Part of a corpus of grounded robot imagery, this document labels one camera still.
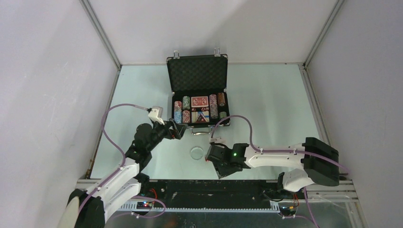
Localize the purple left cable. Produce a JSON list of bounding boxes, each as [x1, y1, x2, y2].
[[77, 104, 166, 221]]

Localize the red poker chip stack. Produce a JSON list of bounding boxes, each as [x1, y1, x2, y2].
[[182, 110, 191, 124]]

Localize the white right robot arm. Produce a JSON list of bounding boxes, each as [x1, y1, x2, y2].
[[205, 137, 341, 199]]

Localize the orange black chip stack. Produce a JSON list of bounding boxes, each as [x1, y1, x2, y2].
[[217, 93, 226, 106]]

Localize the blue card deck in case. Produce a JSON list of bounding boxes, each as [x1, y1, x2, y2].
[[191, 111, 210, 123]]

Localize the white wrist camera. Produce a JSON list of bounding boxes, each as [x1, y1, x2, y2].
[[147, 106, 165, 125], [210, 137, 226, 144]]

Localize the green poker chip stack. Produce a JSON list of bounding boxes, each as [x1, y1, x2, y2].
[[182, 96, 191, 110]]

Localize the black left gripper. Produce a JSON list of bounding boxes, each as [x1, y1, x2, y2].
[[146, 117, 187, 152]]

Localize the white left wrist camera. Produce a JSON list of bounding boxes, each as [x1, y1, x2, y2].
[[147, 106, 165, 125]]

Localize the small red white stack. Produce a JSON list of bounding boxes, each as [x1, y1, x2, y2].
[[174, 101, 182, 112]]

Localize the blue poker chip stack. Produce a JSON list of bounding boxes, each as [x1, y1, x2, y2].
[[173, 111, 182, 124]]

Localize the black all in triangle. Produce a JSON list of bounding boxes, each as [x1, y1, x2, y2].
[[193, 112, 210, 123]]

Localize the red dice in case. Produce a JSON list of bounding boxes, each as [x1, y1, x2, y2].
[[191, 107, 209, 112]]

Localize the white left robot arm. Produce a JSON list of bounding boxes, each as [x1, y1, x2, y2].
[[58, 119, 188, 228]]

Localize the red playing card deck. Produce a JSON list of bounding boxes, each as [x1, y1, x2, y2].
[[191, 96, 209, 108]]

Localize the blue brown chip stack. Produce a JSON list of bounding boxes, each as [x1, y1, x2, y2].
[[210, 106, 219, 119]]

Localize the black aluminium poker case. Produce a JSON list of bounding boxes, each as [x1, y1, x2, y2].
[[166, 48, 230, 129]]

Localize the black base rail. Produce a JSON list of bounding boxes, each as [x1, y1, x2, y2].
[[120, 179, 307, 210]]

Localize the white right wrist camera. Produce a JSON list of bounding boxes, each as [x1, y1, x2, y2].
[[210, 137, 226, 144]]

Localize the small green chip stack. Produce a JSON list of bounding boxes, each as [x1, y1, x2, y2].
[[219, 112, 227, 120]]

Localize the clear round dealer button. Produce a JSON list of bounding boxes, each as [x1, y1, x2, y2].
[[190, 146, 204, 160]]

